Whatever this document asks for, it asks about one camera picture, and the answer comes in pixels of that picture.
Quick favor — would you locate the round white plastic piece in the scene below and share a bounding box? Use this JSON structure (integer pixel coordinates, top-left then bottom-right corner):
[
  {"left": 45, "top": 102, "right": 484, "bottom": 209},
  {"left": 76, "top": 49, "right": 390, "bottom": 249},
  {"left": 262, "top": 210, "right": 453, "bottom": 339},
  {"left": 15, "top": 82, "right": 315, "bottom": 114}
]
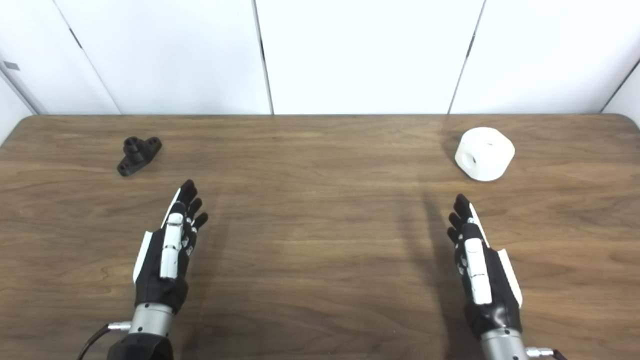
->
[{"left": 454, "top": 126, "right": 516, "bottom": 182}]

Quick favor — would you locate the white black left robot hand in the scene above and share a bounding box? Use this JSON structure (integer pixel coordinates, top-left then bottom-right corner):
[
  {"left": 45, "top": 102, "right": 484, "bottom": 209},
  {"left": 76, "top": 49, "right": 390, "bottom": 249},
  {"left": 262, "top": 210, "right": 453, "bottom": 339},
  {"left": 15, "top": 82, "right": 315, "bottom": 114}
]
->
[{"left": 132, "top": 179, "right": 210, "bottom": 315}]

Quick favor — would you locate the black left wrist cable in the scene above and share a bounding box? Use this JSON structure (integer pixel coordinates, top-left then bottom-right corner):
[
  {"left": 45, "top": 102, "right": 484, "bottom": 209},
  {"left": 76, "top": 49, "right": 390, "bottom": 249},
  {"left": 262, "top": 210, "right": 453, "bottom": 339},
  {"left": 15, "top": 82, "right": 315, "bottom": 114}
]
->
[{"left": 77, "top": 322, "right": 132, "bottom": 360}]

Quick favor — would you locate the black flanged holder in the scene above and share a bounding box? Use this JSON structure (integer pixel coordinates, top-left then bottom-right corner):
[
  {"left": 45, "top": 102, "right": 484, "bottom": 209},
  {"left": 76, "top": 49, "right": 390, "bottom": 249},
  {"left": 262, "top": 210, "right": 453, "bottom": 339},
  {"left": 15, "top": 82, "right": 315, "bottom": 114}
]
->
[{"left": 116, "top": 136, "right": 163, "bottom": 177}]

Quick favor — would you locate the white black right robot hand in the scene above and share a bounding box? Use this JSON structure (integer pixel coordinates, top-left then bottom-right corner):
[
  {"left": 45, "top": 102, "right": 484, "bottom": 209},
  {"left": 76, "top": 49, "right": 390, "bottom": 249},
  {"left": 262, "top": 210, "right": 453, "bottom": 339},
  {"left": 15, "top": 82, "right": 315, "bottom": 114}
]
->
[{"left": 446, "top": 194, "right": 524, "bottom": 341}]

